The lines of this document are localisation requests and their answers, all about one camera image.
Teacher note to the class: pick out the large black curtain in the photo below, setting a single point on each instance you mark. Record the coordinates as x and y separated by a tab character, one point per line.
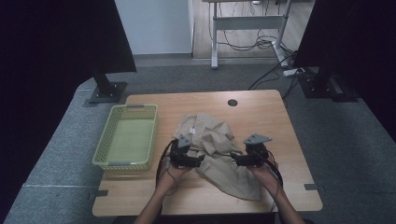
358	46
46	77

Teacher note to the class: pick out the white power strip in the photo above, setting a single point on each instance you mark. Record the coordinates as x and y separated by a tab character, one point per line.
292	72

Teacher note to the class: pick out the grey tape strip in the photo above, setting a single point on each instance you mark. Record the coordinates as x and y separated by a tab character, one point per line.
102	193
310	187

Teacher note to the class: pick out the person's right hand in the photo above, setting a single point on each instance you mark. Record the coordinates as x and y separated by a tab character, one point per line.
264	177

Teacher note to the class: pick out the black round table grommet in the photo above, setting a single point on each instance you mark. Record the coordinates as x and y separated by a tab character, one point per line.
232	102

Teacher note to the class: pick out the beige short-sleeved shirt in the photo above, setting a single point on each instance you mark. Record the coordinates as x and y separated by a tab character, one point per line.
218	140

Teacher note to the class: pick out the white metal desk frame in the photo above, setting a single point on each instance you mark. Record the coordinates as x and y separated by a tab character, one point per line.
249	22

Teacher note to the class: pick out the black stand with base plate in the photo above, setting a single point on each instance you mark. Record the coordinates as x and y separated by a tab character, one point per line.
107	90
323	87

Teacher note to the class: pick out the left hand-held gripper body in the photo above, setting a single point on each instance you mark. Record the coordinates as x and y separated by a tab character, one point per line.
180	152

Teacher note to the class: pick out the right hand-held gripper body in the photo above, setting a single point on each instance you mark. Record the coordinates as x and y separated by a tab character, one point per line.
257	149

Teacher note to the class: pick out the person's left hand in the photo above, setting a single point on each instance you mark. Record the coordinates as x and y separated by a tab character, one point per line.
171	179

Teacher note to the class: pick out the green plastic basket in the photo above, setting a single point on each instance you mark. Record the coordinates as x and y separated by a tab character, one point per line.
130	140

